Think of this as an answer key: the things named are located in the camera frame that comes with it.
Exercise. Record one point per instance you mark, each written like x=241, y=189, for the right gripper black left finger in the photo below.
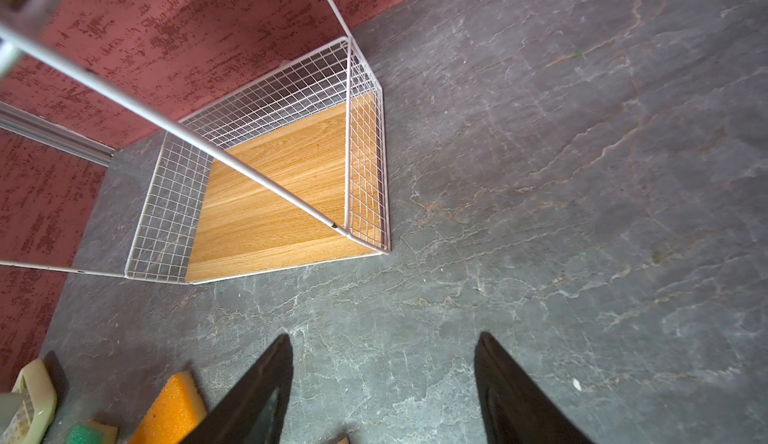
x=254, y=410

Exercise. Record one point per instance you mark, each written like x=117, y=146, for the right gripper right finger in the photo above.
x=513, y=408

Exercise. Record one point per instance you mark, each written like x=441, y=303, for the orange sponge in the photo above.
x=175, y=413

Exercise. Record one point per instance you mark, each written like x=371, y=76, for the bottom wooden shelf board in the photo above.
x=333, y=161

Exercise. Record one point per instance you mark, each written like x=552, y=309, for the light green sponge left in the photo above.
x=92, y=432

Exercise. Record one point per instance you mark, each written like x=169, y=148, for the beige calculator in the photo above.
x=28, y=410

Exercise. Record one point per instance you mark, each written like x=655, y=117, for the white wire shelf rack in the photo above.
x=166, y=228

